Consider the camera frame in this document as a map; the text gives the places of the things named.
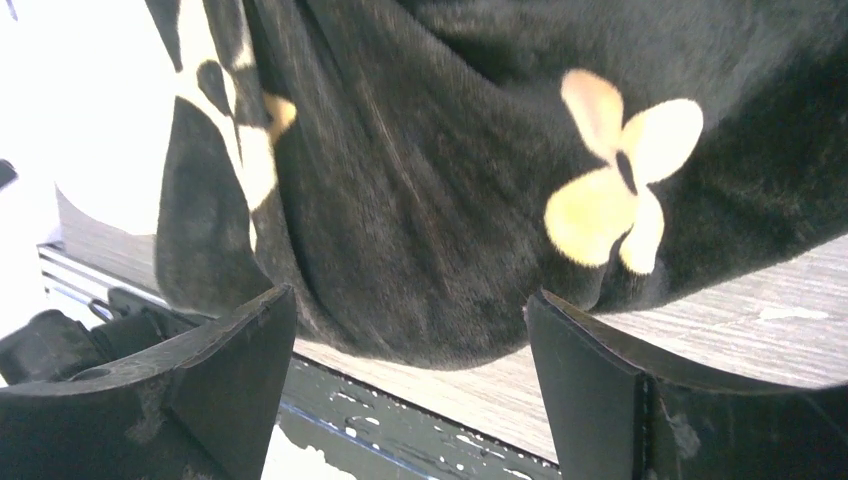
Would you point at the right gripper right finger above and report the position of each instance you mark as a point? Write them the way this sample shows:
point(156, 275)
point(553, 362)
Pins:
point(621, 408)

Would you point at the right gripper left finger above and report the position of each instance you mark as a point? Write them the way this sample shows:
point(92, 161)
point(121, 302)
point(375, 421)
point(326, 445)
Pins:
point(202, 405)

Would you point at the black floral pillowcase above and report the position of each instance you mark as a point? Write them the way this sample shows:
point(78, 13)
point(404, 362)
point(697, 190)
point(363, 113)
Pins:
point(415, 170)

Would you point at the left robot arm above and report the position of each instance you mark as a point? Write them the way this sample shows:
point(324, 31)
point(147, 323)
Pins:
point(53, 347)

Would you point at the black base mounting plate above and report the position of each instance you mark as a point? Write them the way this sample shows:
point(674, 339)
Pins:
point(371, 434)

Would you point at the aluminium rail frame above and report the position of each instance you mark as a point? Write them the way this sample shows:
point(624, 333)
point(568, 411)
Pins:
point(81, 281)

